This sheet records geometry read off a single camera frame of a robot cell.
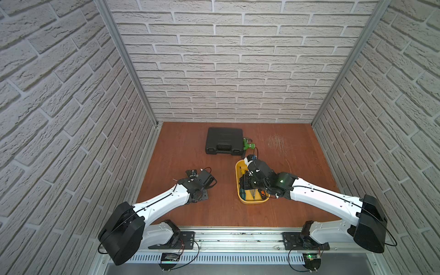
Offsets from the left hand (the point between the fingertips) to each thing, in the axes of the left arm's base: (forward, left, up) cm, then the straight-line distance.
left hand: (203, 192), depth 85 cm
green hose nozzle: (+29, -25, +1) cm, 38 cm away
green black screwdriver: (-1, -20, 0) cm, 20 cm away
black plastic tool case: (+31, -11, +3) cm, 33 cm away
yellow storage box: (-2, -25, -1) cm, 25 cm away
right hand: (+2, -18, +11) cm, 21 cm away
